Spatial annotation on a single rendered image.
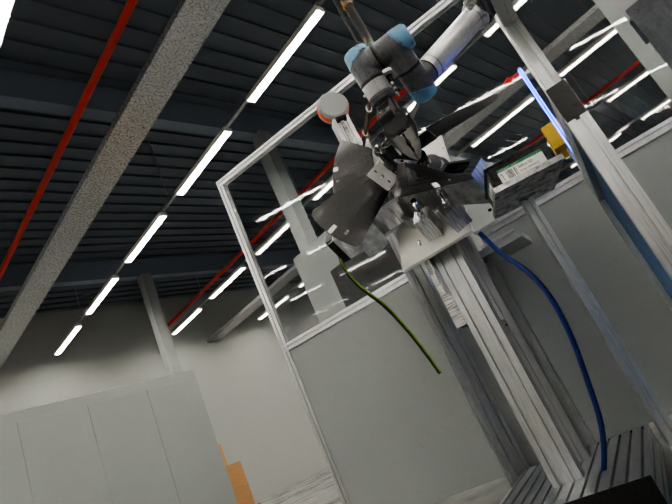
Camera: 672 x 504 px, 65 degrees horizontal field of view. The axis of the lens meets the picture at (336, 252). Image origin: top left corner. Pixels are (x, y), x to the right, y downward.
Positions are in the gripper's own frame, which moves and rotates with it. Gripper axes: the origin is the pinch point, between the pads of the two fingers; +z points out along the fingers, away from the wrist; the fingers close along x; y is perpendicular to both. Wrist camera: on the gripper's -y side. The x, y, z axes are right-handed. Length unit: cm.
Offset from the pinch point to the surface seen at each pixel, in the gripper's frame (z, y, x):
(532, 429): 86, 7, 15
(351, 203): -0.5, 14.0, 28.6
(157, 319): -106, 745, 802
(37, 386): -120, 647, 1105
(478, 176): 13.7, 16.1, -9.5
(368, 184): -3.1, 18.4, 21.7
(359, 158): -14.7, 35.0, 24.4
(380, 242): 15.1, 28.9, 32.1
